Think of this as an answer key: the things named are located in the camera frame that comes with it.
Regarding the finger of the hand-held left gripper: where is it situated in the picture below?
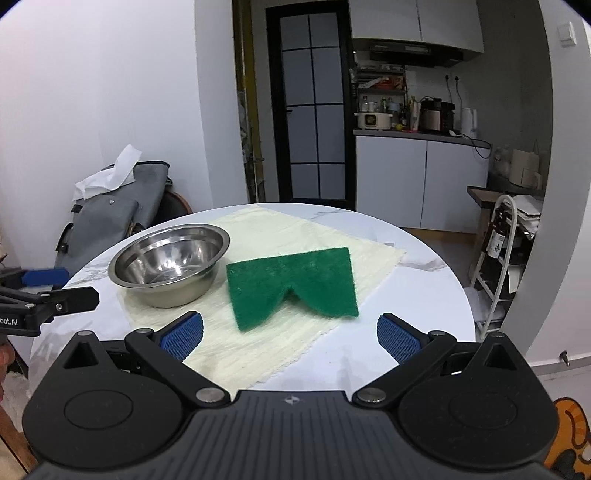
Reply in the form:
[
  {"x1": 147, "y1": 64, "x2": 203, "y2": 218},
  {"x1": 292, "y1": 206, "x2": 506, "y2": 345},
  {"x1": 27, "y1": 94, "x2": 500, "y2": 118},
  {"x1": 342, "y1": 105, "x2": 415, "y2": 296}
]
[
  {"x1": 0, "y1": 285, "x2": 100, "y2": 315},
  {"x1": 0, "y1": 267, "x2": 71, "y2": 289}
]

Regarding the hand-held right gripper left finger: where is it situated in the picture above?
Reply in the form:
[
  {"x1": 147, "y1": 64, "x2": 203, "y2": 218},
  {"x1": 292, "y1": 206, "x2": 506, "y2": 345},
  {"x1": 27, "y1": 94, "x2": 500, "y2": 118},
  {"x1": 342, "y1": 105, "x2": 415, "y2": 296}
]
[{"x1": 62, "y1": 310, "x2": 232, "y2": 408}]

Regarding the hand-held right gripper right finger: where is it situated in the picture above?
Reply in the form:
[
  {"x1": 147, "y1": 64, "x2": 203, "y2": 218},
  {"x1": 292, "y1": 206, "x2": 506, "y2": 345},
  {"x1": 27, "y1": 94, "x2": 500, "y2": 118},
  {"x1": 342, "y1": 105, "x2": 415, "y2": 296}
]
[{"x1": 351, "y1": 313, "x2": 528, "y2": 409}]

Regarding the stainless steel bowl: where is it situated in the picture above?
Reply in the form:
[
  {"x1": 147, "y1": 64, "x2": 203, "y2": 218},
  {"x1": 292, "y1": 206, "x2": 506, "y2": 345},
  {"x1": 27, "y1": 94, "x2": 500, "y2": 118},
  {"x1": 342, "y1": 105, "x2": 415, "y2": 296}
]
[{"x1": 108, "y1": 224, "x2": 230, "y2": 309}]

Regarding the green scouring pad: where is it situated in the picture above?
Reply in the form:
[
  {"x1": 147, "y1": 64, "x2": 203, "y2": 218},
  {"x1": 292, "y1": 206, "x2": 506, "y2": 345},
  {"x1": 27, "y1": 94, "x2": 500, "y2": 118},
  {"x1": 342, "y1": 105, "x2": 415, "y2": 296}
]
[{"x1": 225, "y1": 247, "x2": 360, "y2": 332}]

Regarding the white fluffy rug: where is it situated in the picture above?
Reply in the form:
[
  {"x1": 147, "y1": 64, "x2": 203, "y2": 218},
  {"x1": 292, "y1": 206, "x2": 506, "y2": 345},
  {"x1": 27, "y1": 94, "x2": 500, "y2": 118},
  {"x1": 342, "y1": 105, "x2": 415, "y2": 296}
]
[{"x1": 0, "y1": 371, "x2": 31, "y2": 416}]

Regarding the grey fabric bag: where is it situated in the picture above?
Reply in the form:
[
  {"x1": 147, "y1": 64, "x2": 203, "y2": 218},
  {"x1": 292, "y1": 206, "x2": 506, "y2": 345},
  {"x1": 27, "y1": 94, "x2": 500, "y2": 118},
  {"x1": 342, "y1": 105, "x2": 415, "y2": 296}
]
[{"x1": 54, "y1": 161, "x2": 172, "y2": 274}]

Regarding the brown round chair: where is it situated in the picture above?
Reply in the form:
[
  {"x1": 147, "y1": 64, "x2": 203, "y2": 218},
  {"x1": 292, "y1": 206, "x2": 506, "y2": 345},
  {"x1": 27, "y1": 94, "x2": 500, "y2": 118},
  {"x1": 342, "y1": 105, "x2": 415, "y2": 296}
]
[{"x1": 159, "y1": 187, "x2": 193, "y2": 228}]

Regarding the cream table cloth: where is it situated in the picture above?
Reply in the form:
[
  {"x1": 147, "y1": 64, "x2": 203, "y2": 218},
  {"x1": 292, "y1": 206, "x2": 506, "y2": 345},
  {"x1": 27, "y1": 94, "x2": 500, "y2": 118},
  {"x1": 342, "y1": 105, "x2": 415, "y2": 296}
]
[{"x1": 117, "y1": 205, "x2": 407, "y2": 391}]

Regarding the dark glass bottle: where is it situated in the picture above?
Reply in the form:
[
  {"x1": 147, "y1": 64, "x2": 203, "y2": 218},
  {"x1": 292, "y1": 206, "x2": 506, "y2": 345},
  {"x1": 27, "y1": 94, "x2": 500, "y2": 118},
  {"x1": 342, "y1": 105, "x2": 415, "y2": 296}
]
[{"x1": 485, "y1": 209, "x2": 509, "y2": 260}]

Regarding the white lower kitchen cabinet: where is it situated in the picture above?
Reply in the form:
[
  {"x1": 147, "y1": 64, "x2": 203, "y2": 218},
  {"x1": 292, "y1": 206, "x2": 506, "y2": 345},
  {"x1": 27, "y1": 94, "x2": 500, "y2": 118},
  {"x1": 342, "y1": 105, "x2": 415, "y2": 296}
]
[{"x1": 354, "y1": 129, "x2": 492, "y2": 234}]

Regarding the dark wooden side shelf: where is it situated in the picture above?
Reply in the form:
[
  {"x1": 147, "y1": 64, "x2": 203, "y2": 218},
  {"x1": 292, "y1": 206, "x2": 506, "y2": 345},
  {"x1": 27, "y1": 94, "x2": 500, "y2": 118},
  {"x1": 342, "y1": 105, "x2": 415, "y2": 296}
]
[{"x1": 466, "y1": 185, "x2": 548, "y2": 206}]

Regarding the orange cat print mat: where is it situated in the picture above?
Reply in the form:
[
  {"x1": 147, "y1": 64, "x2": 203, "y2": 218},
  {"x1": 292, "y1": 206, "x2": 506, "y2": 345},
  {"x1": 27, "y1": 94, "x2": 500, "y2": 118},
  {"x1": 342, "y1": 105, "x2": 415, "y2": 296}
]
[{"x1": 544, "y1": 397, "x2": 591, "y2": 480}]

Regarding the beige cardboard box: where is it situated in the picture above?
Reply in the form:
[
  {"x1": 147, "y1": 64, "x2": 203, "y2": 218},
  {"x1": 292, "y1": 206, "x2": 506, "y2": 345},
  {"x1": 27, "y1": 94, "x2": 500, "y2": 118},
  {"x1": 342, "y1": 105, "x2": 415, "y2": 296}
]
[{"x1": 510, "y1": 148, "x2": 542, "y2": 188}]

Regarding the white rice cooker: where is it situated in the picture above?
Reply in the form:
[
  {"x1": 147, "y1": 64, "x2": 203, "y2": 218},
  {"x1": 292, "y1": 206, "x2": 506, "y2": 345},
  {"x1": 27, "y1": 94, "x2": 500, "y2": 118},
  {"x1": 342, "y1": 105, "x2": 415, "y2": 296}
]
[{"x1": 355, "y1": 112, "x2": 393, "y2": 131}]

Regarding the black framed glass door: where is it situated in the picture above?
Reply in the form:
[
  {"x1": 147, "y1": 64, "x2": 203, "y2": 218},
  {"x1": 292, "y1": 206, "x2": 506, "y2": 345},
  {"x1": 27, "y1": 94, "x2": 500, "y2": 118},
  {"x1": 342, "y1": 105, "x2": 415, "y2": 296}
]
[{"x1": 265, "y1": 0, "x2": 357, "y2": 205}]

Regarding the black kitchen appliance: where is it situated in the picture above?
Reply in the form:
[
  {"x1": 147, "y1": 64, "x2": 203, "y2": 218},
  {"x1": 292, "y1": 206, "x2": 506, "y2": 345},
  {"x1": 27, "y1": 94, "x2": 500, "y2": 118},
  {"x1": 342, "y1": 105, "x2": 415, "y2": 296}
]
[{"x1": 420, "y1": 96, "x2": 456, "y2": 134}]

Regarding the white electric kettle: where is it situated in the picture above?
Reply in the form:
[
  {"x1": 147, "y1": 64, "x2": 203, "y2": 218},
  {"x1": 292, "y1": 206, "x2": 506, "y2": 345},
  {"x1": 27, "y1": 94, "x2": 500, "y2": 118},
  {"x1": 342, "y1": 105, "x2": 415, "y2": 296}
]
[{"x1": 460, "y1": 107, "x2": 479, "y2": 137}]

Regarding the yellow vertical pipe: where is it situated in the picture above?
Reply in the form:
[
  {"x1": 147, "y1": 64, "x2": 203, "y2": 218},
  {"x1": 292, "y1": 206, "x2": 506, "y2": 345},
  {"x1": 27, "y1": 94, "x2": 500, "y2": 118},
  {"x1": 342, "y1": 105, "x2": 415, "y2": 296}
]
[{"x1": 232, "y1": 0, "x2": 260, "y2": 205}]

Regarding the metal kitchen shelf rack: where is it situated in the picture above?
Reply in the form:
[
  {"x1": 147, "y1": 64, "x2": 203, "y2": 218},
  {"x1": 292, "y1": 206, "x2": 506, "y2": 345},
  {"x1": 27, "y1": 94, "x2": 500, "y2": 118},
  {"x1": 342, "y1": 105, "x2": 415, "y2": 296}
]
[{"x1": 350, "y1": 65, "x2": 408, "y2": 131}]

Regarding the black range hood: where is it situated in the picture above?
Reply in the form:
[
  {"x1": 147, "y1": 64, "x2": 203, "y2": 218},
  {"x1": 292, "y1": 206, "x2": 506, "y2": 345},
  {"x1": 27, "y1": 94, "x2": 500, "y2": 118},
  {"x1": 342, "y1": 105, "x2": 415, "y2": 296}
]
[{"x1": 353, "y1": 39, "x2": 465, "y2": 68}]

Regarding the white upper cabinet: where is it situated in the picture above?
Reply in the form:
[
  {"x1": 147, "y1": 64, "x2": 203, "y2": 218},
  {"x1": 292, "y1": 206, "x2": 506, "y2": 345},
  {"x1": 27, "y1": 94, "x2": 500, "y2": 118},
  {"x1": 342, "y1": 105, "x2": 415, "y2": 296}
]
[{"x1": 348, "y1": 0, "x2": 485, "y2": 54}]

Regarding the white wire rack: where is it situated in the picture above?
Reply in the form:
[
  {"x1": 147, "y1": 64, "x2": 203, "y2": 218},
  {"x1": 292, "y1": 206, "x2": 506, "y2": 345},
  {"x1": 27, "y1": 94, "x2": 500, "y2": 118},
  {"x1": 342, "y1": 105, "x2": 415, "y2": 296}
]
[{"x1": 470, "y1": 194, "x2": 529, "y2": 341}]

